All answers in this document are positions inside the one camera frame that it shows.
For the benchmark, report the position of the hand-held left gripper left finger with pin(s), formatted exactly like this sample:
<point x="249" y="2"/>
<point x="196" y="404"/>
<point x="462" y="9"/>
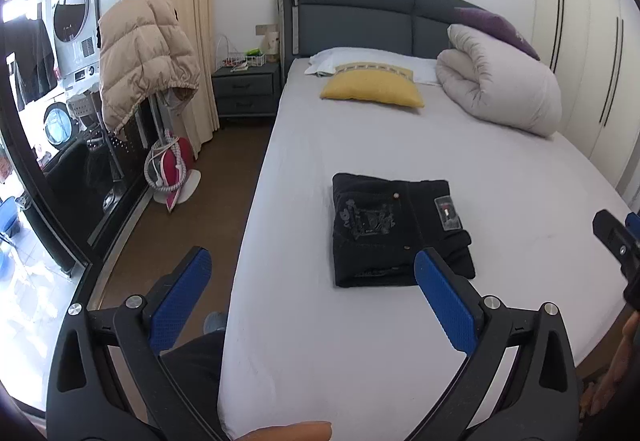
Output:
<point x="180" y="301"/>

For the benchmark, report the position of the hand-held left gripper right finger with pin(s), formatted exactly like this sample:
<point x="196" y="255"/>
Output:
<point x="445" y="301"/>

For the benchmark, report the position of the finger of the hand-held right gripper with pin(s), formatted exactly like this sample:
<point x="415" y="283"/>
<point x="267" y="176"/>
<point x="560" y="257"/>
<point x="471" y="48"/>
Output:
<point x="612" y="233"/>

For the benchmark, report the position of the black denim pants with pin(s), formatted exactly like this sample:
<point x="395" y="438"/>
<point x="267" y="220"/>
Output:
<point x="380" y="246"/>

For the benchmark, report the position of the person's right forearm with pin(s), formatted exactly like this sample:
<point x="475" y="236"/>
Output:
<point x="627" y="351"/>

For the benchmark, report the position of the person's left hand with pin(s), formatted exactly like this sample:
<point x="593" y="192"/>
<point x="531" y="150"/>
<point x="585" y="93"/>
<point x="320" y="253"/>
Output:
<point x="285" y="432"/>

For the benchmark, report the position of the grey slipper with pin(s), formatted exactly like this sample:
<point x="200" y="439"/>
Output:
<point x="216" y="322"/>

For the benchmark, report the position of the person's dark trouser leg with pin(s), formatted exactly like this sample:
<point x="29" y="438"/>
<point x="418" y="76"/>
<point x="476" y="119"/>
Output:
<point x="195" y="371"/>

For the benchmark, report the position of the red garment steamer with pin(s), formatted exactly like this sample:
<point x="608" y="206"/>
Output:
<point x="175" y="161"/>

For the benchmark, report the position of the white wardrobe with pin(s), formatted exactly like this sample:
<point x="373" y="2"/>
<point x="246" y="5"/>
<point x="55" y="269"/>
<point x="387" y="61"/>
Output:
<point x="585" y="71"/>

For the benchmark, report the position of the bed with white sheet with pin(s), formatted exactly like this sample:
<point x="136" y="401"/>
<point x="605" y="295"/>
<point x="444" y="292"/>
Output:
<point x="350" y="146"/>

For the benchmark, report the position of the rolled white duvet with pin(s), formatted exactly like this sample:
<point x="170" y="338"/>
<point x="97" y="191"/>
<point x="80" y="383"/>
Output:
<point x="500" y="81"/>

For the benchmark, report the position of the blue plastic tub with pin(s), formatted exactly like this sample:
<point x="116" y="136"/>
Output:
<point x="7" y="221"/>

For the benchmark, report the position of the white washing machine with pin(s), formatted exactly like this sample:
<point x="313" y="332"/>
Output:
<point x="55" y="121"/>

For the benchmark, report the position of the grey nightstand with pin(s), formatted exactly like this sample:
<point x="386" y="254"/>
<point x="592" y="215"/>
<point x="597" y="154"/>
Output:
<point x="245" y="91"/>

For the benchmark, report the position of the yellow pillow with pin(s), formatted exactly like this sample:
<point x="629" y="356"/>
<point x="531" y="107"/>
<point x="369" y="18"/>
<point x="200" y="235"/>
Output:
<point x="370" y="88"/>

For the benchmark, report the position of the purple pillow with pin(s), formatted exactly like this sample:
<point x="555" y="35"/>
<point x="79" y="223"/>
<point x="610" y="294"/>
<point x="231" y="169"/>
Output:
<point x="495" y="23"/>

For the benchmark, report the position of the beige puffer jacket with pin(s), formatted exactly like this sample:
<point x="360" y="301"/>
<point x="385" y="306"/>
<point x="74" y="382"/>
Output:
<point x="140" y="56"/>

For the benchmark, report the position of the white pillow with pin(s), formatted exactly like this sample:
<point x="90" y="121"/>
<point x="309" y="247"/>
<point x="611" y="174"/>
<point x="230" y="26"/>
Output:
<point x="350" y="56"/>

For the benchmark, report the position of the white round container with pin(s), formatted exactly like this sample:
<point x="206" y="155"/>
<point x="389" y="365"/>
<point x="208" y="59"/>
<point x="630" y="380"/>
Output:
<point x="271" y="46"/>

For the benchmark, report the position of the dark hanging clothes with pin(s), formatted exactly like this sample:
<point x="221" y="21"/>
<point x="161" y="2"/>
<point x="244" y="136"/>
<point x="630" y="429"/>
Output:
<point x="30" y="61"/>

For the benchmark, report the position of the grey padded headboard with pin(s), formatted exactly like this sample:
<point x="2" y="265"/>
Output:
<point x="360" y="21"/>

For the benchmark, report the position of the white tumble dryer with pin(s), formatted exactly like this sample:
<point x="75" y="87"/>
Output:
<point x="72" y="11"/>

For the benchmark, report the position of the wall switch plate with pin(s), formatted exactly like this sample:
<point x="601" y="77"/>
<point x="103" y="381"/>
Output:
<point x="266" y="28"/>

